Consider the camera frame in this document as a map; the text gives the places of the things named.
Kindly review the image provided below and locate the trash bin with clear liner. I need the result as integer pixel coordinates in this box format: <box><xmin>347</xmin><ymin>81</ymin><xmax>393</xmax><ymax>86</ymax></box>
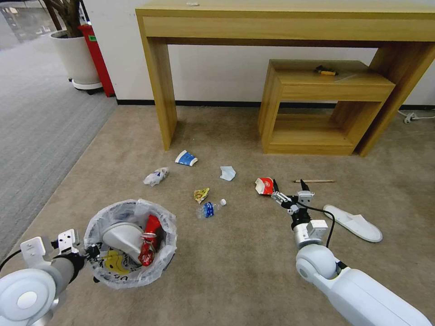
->
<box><xmin>83</xmin><ymin>198</ymin><xmax>178</xmax><ymax>290</ymax></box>

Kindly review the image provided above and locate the red white paper cup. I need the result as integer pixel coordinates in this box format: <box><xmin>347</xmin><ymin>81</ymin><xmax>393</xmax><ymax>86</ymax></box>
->
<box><xmin>254</xmin><ymin>177</ymin><xmax>275</xmax><ymax>196</ymax></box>

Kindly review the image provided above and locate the yellow smiley wrapper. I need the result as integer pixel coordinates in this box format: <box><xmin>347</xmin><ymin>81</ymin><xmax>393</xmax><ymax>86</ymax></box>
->
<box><xmin>103</xmin><ymin>253</ymin><xmax>132</xmax><ymax>276</ymax></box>

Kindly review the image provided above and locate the white slipper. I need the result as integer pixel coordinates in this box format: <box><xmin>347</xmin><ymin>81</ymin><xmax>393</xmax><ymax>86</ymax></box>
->
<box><xmin>101</xmin><ymin>222</ymin><xmax>145</xmax><ymax>268</ymax></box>
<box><xmin>323</xmin><ymin>204</ymin><xmax>384</xmax><ymax>243</ymax></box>

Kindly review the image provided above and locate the crushed red drink can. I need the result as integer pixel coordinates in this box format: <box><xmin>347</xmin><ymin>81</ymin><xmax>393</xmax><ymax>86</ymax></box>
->
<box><xmin>138</xmin><ymin>214</ymin><xmax>163</xmax><ymax>268</ymax></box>

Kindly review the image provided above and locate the clear plastic water bottle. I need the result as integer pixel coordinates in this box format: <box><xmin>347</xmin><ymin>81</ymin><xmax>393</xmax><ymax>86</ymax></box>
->
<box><xmin>195</xmin><ymin>202</ymin><xmax>218</xmax><ymax>220</ymax></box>

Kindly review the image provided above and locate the yellow snack wrapper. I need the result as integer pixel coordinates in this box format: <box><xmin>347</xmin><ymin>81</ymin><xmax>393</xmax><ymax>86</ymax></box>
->
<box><xmin>193</xmin><ymin>187</ymin><xmax>210</xmax><ymax>204</ymax></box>

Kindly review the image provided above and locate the small wooden shelf stool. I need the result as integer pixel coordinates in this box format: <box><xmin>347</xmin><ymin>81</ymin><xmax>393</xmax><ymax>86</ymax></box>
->
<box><xmin>257</xmin><ymin>59</ymin><xmax>396</xmax><ymax>156</ymax></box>

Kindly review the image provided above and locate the crumpled white plastic bag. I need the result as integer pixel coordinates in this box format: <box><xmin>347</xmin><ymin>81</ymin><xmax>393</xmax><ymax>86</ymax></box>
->
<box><xmin>143</xmin><ymin>167</ymin><xmax>170</xmax><ymax>187</ymax></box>

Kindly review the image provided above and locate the blue white paper cup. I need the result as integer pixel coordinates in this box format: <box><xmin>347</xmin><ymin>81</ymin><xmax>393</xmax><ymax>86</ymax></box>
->
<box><xmin>174</xmin><ymin>149</ymin><xmax>198</xmax><ymax>167</ymax></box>

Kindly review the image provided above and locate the small brown black object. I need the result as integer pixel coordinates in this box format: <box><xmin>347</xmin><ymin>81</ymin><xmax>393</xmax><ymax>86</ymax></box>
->
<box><xmin>314</xmin><ymin>65</ymin><xmax>339</xmax><ymax>77</ymax></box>

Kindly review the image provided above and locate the large wooden desk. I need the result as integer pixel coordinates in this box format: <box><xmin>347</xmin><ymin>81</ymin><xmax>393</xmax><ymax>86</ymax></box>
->
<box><xmin>135</xmin><ymin>0</ymin><xmax>435</xmax><ymax>158</ymax></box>

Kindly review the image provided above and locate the white wheeled pot base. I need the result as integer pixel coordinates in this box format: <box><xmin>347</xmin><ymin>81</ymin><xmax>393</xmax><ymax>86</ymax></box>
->
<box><xmin>69</xmin><ymin>78</ymin><xmax>104</xmax><ymax>96</ymax></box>

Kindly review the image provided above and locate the red cabinet with green label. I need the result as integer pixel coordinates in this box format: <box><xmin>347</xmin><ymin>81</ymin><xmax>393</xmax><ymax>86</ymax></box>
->
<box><xmin>77</xmin><ymin>24</ymin><xmax>116</xmax><ymax>98</ymax></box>

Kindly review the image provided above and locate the white plant pot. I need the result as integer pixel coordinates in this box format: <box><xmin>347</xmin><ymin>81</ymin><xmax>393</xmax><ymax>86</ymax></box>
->
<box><xmin>50</xmin><ymin>29</ymin><xmax>101</xmax><ymax>86</ymax></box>

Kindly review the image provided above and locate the brown plant trunk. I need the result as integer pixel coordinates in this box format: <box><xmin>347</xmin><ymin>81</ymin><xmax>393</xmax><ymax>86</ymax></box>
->
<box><xmin>40</xmin><ymin>0</ymin><xmax>90</xmax><ymax>38</ymax></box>

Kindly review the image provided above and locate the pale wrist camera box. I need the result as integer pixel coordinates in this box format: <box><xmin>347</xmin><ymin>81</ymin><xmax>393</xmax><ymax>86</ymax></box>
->
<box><xmin>296</xmin><ymin>190</ymin><xmax>316</xmax><ymax>206</ymax></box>
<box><xmin>57</xmin><ymin>230</ymin><xmax>81</xmax><ymax>255</ymax></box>

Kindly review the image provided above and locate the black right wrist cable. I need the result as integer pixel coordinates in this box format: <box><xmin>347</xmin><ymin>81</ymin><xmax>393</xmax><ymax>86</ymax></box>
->
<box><xmin>303</xmin><ymin>205</ymin><xmax>337</xmax><ymax>249</ymax></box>

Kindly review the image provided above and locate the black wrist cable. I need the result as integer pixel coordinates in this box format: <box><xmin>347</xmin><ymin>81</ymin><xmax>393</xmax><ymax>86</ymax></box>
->
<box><xmin>303</xmin><ymin>205</ymin><xmax>337</xmax><ymax>249</ymax></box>
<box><xmin>0</xmin><ymin>249</ymin><xmax>22</xmax><ymax>269</ymax></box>

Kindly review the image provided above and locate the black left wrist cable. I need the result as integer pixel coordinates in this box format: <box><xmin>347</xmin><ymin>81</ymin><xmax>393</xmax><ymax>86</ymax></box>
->
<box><xmin>0</xmin><ymin>249</ymin><xmax>22</xmax><ymax>269</ymax></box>

